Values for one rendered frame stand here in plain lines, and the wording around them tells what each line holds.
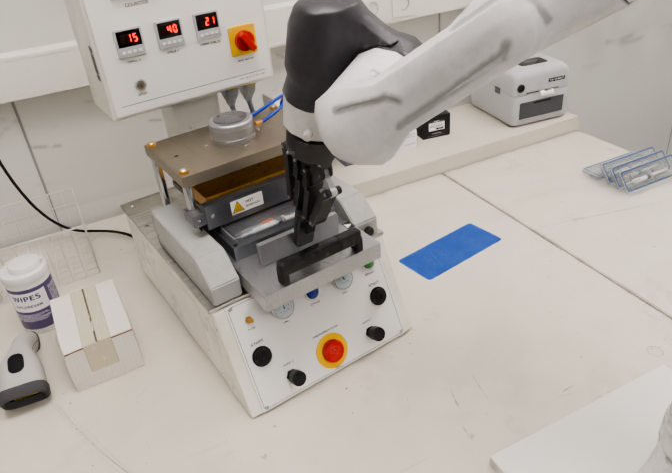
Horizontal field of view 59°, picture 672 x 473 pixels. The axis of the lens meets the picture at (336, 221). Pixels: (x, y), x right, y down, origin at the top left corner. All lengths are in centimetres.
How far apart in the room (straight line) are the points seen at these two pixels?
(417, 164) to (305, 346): 76
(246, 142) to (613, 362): 73
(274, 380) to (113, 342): 30
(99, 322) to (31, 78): 63
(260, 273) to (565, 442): 51
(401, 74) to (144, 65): 64
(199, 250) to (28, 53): 73
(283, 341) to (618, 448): 52
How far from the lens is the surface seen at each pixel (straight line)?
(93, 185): 169
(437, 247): 136
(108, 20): 111
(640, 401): 105
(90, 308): 121
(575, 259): 136
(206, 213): 99
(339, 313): 105
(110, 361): 115
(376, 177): 158
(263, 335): 99
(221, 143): 105
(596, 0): 58
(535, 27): 56
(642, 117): 277
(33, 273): 128
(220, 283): 95
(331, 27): 68
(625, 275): 134
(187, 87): 117
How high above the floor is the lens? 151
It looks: 31 degrees down
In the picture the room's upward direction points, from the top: 6 degrees counter-clockwise
